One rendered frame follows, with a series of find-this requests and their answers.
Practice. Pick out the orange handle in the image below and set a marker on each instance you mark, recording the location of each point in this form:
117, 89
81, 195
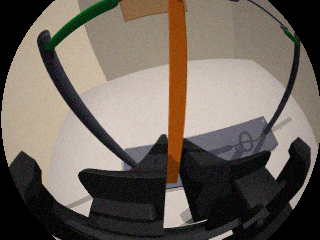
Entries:
177, 86

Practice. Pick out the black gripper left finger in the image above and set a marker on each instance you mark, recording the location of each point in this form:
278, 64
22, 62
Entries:
144, 184

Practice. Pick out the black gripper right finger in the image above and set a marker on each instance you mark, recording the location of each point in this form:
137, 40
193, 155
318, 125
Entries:
205, 176

